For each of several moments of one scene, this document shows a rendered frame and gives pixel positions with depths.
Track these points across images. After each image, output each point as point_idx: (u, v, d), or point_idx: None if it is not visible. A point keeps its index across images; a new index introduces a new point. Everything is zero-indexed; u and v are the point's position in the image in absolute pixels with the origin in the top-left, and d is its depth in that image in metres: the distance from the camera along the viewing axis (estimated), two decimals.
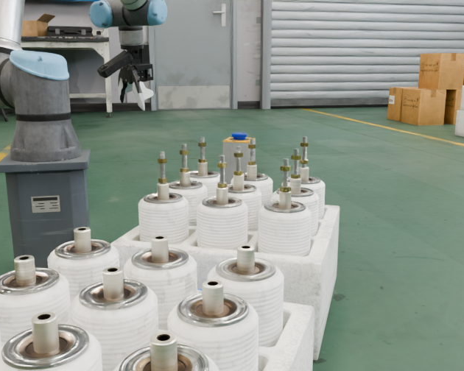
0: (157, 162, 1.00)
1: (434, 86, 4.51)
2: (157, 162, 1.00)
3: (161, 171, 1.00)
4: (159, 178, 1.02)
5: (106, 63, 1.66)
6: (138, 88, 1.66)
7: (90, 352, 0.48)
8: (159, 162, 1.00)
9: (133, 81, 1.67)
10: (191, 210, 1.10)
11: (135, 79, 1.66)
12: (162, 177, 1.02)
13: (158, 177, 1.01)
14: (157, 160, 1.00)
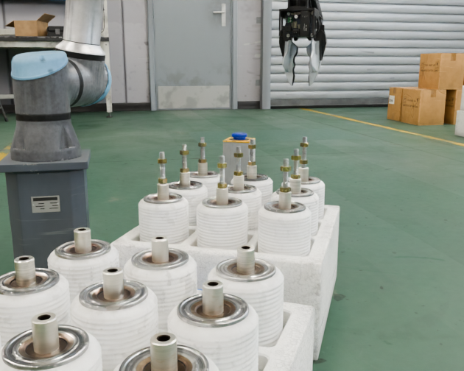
0: (157, 162, 1.00)
1: (434, 86, 4.51)
2: (157, 163, 1.00)
3: (161, 171, 1.00)
4: (159, 178, 1.02)
5: None
6: (281, 54, 1.14)
7: (90, 353, 0.48)
8: (159, 162, 1.00)
9: (287, 40, 1.13)
10: (191, 210, 1.10)
11: (281, 40, 1.13)
12: (162, 177, 1.02)
13: (158, 177, 1.01)
14: (157, 160, 1.00)
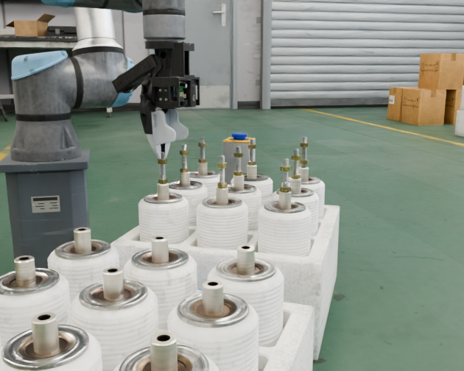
0: (165, 163, 1.00)
1: (434, 86, 4.51)
2: (166, 163, 1.00)
3: (165, 171, 1.01)
4: (161, 180, 1.00)
5: None
6: (144, 126, 0.96)
7: (90, 353, 0.48)
8: (166, 162, 1.00)
9: (144, 110, 0.96)
10: (191, 210, 1.10)
11: (141, 111, 0.95)
12: (160, 178, 1.01)
13: (163, 179, 1.00)
14: (165, 160, 1.00)
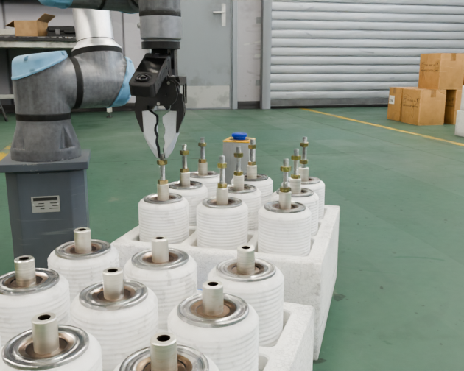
0: (162, 164, 1.00)
1: (434, 86, 4.51)
2: (163, 164, 1.00)
3: (164, 173, 1.01)
4: (158, 181, 1.01)
5: (138, 73, 0.90)
6: (180, 126, 0.98)
7: (90, 353, 0.48)
8: (165, 163, 1.00)
9: (175, 110, 0.97)
10: (191, 210, 1.10)
11: (182, 110, 0.97)
12: (160, 179, 1.01)
13: (160, 180, 1.00)
14: (162, 162, 0.99)
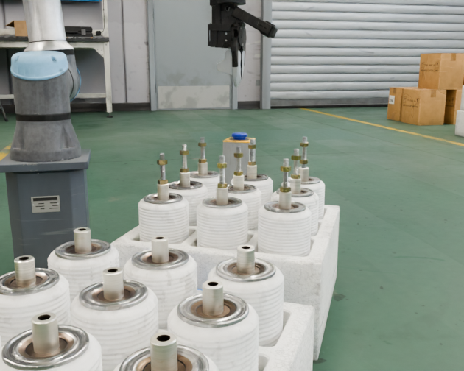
0: (162, 164, 1.00)
1: (434, 86, 4.51)
2: (163, 164, 1.00)
3: (164, 173, 1.01)
4: (159, 181, 1.01)
5: (262, 20, 1.28)
6: (243, 62, 1.37)
7: (90, 353, 0.48)
8: (165, 163, 1.00)
9: (244, 49, 1.36)
10: (191, 210, 1.10)
11: (245, 50, 1.37)
12: (160, 179, 1.01)
13: (160, 180, 1.00)
14: (162, 162, 1.00)
